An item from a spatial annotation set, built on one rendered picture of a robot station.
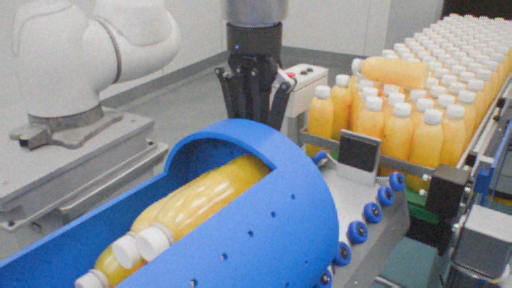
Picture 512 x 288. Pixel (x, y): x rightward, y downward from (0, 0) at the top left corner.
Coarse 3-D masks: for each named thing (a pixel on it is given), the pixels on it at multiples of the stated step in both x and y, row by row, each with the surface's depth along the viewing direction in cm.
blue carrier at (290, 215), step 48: (192, 144) 64; (240, 144) 52; (288, 144) 54; (144, 192) 62; (288, 192) 49; (48, 240) 50; (96, 240) 57; (192, 240) 39; (240, 240) 42; (288, 240) 46; (336, 240) 55
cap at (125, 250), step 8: (120, 240) 50; (128, 240) 50; (120, 248) 50; (128, 248) 49; (136, 248) 50; (120, 256) 51; (128, 256) 49; (136, 256) 50; (128, 264) 50; (136, 264) 50
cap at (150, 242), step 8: (144, 232) 45; (152, 232) 45; (160, 232) 45; (136, 240) 46; (144, 240) 45; (152, 240) 44; (160, 240) 45; (144, 248) 46; (152, 248) 44; (160, 248) 45; (144, 256) 46; (152, 256) 45
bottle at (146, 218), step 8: (216, 168) 63; (200, 176) 62; (192, 184) 59; (176, 192) 57; (160, 200) 56; (152, 208) 54; (160, 208) 53; (144, 216) 53; (152, 216) 53; (136, 224) 52; (144, 224) 52; (128, 232) 52; (136, 232) 52
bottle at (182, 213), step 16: (240, 160) 56; (256, 160) 57; (208, 176) 53; (224, 176) 53; (240, 176) 54; (256, 176) 55; (192, 192) 49; (208, 192) 50; (224, 192) 51; (240, 192) 52; (176, 208) 47; (192, 208) 47; (208, 208) 48; (160, 224) 46; (176, 224) 46; (192, 224) 47; (176, 240) 46
